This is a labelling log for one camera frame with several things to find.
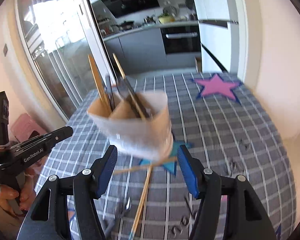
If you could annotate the yellow pot with greens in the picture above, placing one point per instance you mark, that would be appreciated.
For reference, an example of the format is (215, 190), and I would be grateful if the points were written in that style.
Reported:
(166, 18)

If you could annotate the utensils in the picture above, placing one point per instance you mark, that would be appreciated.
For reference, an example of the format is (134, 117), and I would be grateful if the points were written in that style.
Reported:
(118, 66)

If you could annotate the black wok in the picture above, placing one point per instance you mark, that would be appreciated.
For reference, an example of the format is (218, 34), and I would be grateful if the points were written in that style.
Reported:
(126, 25)

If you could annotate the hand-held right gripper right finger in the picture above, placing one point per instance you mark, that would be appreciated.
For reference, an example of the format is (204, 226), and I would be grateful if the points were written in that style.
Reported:
(187, 172)

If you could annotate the person's left hand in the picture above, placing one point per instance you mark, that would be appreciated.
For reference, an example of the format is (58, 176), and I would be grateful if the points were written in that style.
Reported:
(5, 195)

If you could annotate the black range hood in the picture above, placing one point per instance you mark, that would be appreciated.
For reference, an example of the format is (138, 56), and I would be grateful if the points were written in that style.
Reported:
(135, 0)

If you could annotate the black built-in oven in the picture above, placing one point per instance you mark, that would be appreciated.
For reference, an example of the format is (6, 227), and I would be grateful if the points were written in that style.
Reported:
(181, 40)

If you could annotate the white refrigerator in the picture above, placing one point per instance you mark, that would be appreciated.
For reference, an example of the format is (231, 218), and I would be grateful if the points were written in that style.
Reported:
(215, 17)

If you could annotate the wooden chopstick blue tip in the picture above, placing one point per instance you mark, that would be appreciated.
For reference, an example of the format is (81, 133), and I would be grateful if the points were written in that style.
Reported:
(142, 200)

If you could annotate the steel cooking pot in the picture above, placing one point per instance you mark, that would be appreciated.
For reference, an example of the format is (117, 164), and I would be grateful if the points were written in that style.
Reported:
(149, 20)

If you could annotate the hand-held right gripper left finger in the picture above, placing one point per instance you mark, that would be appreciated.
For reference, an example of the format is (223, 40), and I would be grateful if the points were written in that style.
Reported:
(107, 170)

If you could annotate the sliding glass door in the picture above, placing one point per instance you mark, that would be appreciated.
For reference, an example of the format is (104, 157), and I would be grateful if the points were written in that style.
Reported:
(60, 42)

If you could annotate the grey checkered tablecloth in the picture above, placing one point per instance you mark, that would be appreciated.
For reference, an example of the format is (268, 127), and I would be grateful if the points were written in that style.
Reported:
(227, 130)

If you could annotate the beige plastic utensil holder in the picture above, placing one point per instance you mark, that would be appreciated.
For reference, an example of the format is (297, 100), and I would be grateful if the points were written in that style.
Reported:
(140, 135)

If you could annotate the pink plastic stool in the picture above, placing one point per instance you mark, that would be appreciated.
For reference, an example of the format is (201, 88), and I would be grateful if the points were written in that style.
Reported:
(27, 130)

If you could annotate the black plastic knife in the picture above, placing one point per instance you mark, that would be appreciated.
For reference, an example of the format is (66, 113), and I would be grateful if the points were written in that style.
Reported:
(110, 92)

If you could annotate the grey kitchen base cabinets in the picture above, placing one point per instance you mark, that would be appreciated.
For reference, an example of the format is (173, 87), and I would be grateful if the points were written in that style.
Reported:
(140, 50)

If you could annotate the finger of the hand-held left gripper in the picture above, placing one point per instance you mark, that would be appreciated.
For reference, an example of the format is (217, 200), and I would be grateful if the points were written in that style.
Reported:
(62, 133)

